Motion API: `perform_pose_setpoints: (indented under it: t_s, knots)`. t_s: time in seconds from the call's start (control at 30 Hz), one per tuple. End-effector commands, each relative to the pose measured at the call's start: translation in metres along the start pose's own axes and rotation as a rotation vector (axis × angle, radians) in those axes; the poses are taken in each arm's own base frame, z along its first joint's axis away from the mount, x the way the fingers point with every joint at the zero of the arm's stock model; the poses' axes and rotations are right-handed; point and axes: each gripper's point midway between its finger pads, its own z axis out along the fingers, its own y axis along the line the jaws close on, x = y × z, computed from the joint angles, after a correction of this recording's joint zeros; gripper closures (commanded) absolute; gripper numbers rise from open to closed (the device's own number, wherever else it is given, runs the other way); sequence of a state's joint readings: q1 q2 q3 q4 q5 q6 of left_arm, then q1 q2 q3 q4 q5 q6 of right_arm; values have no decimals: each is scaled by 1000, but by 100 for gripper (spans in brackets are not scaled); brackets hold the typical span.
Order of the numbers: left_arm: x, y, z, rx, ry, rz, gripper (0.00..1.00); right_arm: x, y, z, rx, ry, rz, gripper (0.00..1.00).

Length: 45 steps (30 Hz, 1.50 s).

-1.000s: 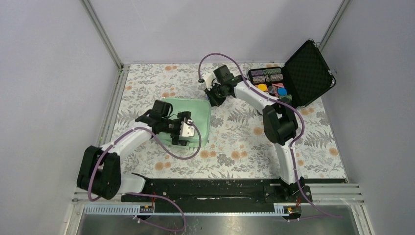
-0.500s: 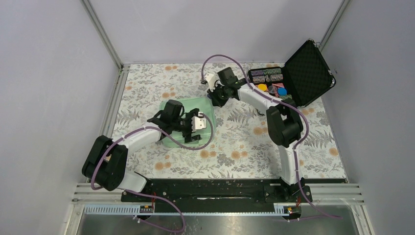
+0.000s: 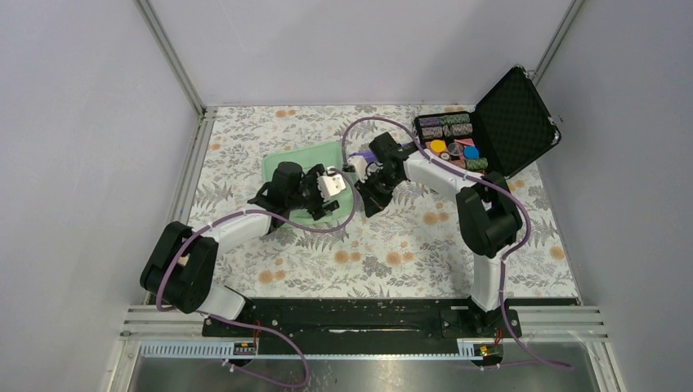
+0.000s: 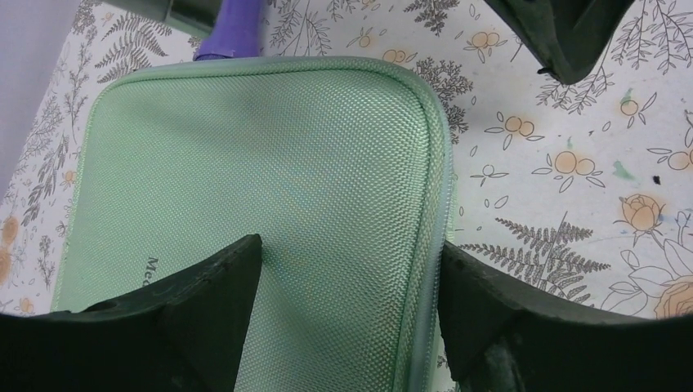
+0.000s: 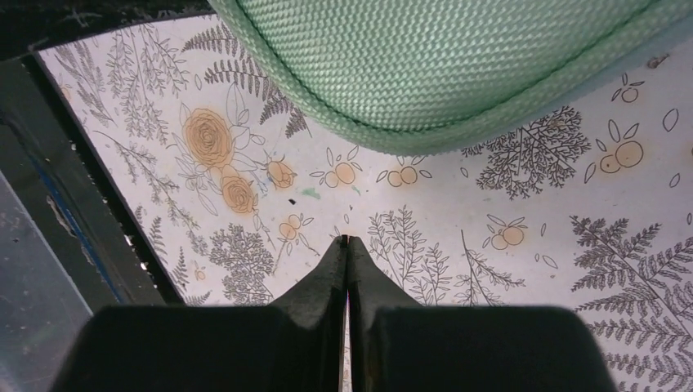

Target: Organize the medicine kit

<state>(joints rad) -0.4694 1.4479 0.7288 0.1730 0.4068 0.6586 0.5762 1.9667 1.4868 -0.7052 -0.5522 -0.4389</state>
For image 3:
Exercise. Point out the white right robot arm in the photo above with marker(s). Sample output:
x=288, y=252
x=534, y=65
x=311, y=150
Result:
x=488, y=217

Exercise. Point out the floral table mat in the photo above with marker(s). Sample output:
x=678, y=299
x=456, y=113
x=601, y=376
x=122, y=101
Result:
x=412, y=249

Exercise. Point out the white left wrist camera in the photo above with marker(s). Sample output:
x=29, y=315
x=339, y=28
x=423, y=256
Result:
x=330, y=185

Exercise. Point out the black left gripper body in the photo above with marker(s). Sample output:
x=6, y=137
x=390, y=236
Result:
x=312, y=198

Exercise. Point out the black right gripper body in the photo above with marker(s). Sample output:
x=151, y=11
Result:
x=379, y=187

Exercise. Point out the black poker chip case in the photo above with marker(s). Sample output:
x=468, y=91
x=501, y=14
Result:
x=510, y=127

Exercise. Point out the purple cylindrical tube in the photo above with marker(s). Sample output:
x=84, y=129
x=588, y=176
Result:
x=366, y=156

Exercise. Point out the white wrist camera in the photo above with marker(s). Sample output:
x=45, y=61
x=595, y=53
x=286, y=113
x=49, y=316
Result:
x=363, y=171
x=330, y=185

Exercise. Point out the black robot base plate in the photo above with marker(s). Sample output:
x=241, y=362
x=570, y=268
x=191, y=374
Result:
x=368, y=326

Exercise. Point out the mint green medicine case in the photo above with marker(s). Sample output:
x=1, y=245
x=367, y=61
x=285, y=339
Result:
x=329, y=154

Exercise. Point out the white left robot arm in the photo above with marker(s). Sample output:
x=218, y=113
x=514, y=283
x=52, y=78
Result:
x=180, y=269

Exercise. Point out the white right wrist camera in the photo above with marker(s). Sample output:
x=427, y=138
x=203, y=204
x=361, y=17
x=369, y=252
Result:
x=363, y=171

